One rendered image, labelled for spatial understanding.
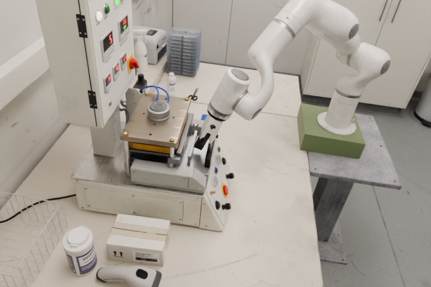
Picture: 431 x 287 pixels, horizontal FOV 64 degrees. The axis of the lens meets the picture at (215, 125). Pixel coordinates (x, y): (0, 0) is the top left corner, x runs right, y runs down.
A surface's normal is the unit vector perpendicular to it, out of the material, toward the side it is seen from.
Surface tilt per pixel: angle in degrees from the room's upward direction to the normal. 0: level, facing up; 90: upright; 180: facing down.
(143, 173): 90
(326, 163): 0
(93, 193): 90
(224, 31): 90
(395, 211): 0
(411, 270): 0
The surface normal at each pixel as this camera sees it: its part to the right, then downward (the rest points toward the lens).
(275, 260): 0.08, -0.80
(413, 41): -0.14, 0.58
